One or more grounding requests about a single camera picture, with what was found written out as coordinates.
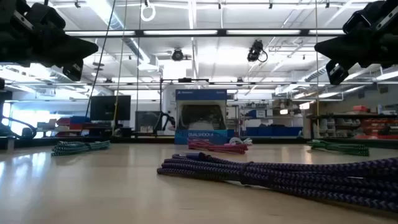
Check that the black background robot arm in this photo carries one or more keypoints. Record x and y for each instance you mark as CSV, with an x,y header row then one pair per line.
x,y
168,119

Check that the black overhead camera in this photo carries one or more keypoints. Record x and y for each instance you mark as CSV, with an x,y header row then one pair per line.
x,y
255,49

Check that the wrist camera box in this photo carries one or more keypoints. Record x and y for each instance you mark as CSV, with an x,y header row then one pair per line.
x,y
336,72
74,71

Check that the black monitor screen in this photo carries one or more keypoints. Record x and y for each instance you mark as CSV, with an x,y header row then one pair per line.
x,y
105,107

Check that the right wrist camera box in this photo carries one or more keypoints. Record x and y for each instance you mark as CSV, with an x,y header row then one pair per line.
x,y
336,72

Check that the blue DualShock controller box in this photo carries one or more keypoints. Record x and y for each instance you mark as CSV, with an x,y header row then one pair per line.
x,y
200,95

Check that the black aluminium rig frame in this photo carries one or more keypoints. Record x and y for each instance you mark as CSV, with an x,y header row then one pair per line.
x,y
222,32

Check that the row of blue bins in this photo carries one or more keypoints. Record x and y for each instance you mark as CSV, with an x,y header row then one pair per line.
x,y
273,131

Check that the white light strip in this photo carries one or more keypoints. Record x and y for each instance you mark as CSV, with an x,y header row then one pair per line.
x,y
180,32
264,32
99,32
326,31

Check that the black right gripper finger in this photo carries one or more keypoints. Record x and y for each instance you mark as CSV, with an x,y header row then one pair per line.
x,y
348,56
345,43

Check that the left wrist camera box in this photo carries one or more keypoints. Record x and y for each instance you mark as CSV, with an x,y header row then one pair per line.
x,y
74,71

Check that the round black ceiling fixture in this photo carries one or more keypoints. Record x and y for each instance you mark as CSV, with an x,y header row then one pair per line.
x,y
177,55

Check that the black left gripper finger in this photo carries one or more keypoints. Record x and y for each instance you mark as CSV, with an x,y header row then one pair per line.
x,y
71,43
68,57

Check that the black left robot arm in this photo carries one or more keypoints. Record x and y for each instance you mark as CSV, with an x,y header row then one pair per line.
x,y
5,105

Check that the red and blue bin stack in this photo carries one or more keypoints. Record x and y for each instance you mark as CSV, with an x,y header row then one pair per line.
x,y
73,122

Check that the shelf with red bins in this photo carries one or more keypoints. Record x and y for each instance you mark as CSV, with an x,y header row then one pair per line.
x,y
373,123

